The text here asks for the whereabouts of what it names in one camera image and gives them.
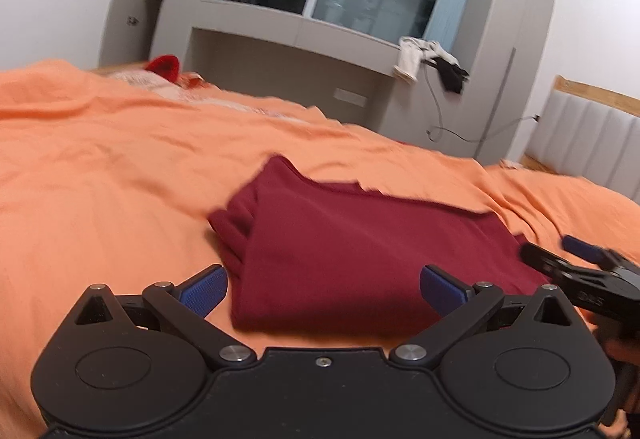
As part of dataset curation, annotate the red hat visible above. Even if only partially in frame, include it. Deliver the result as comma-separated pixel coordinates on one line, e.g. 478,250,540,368
144,54,182,83

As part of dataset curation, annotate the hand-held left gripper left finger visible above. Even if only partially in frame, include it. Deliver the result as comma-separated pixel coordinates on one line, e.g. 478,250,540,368
74,263,259,368

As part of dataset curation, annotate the black cable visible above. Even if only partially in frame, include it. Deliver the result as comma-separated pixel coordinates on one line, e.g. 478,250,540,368
424,46,542,145

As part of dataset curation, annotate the grey padded wooden headboard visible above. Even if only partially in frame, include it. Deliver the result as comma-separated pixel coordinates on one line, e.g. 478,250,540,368
520,74,640,206

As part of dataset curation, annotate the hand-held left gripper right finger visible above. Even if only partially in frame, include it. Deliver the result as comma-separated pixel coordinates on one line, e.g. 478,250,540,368
388,264,574,368

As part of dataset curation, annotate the grey built-in wardrobe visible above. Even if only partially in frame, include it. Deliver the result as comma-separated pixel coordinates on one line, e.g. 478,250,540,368
99,0,563,167

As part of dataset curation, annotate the black cloth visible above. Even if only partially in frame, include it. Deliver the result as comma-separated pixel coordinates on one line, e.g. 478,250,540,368
434,58,471,95

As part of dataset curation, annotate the orange blanket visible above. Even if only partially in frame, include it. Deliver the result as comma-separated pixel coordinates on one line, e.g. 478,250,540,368
0,59,640,439

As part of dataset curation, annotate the white cloth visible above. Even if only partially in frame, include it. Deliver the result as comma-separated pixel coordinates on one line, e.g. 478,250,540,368
392,36,459,86

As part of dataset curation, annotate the dark red sweater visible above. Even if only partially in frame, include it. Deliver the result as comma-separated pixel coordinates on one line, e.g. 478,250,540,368
207,155,557,336

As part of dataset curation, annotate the white wall outlet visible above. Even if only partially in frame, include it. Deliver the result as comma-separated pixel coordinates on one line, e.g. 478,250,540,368
333,88,369,107

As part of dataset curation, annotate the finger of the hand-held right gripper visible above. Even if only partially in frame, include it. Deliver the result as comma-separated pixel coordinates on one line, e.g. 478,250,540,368
561,234,626,271
519,242,603,291

